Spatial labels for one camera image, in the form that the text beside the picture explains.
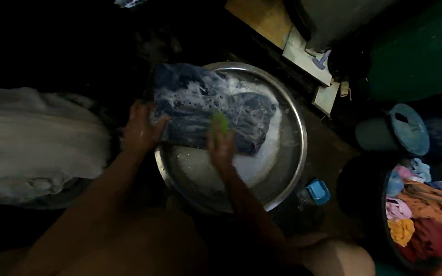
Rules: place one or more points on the person's left hand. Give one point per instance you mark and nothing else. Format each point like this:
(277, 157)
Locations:
(139, 132)

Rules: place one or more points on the person's right hand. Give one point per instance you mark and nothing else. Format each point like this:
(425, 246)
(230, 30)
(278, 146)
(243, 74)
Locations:
(221, 151)

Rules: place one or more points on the person's left fingers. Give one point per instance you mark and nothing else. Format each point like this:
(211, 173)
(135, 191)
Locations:
(139, 109)

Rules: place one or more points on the person's left thumb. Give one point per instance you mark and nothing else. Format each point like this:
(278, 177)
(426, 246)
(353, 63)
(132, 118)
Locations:
(161, 126)

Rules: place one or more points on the person's right fingers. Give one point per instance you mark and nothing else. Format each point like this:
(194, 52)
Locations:
(218, 132)

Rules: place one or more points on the green scrubbing brush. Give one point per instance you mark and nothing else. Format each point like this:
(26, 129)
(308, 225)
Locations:
(222, 122)

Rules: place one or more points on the dark blue soapy garment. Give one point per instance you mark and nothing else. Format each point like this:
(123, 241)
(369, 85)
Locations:
(190, 103)

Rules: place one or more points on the person's left forearm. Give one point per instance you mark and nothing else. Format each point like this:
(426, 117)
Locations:
(102, 199)

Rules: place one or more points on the person's right forearm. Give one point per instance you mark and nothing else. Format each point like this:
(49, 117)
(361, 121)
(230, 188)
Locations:
(246, 199)

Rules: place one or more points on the large round metal basin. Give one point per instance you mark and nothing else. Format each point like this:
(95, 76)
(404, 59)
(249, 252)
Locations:
(296, 163)

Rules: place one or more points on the pile of whitish cloth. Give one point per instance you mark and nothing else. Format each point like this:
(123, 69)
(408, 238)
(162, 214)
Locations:
(37, 138)

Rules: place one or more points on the crumpled whitish plastic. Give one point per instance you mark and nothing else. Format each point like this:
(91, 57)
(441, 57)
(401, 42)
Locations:
(129, 3)

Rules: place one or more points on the small whitish board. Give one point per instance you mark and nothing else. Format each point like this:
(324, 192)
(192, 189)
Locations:
(325, 97)

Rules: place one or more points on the white board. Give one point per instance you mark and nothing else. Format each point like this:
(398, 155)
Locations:
(301, 55)

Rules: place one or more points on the blue plastic soap dish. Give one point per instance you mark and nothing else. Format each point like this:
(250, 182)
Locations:
(318, 192)

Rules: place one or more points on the brown wooden board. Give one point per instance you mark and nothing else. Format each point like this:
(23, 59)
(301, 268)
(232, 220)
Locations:
(265, 21)

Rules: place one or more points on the purple plastic razor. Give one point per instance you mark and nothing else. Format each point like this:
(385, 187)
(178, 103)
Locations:
(320, 63)

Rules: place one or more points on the black round object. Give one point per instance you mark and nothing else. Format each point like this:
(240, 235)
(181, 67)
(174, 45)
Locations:
(347, 65)

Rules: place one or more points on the large black tub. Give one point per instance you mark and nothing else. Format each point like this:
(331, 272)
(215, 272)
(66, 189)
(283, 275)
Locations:
(363, 188)

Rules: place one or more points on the grey bucket with bluish top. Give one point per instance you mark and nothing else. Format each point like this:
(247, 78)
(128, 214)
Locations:
(378, 134)

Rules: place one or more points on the large grey container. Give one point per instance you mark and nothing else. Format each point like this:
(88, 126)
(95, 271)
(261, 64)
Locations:
(340, 19)

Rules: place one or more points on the person's legs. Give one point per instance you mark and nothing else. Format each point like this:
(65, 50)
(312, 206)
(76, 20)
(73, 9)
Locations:
(336, 255)

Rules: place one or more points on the large green barrel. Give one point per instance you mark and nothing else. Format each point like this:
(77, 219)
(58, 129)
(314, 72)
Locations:
(416, 53)

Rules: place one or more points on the pile of colourful clothes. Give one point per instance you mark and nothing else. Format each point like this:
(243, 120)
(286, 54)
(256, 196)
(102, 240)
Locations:
(432, 214)

